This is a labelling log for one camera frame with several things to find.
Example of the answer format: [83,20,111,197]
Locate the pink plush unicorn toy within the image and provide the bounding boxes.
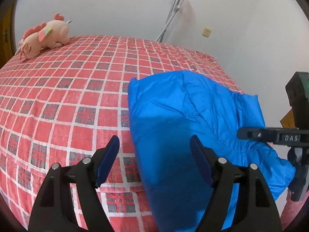
[15,13,72,60]

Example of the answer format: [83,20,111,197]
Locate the blue puffer jacket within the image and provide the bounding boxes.
[128,71,295,231]

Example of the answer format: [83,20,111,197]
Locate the yellow wall socket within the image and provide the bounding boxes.
[202,28,212,38]

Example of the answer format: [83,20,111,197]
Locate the red plaid bed sheet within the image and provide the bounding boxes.
[1,36,239,231]

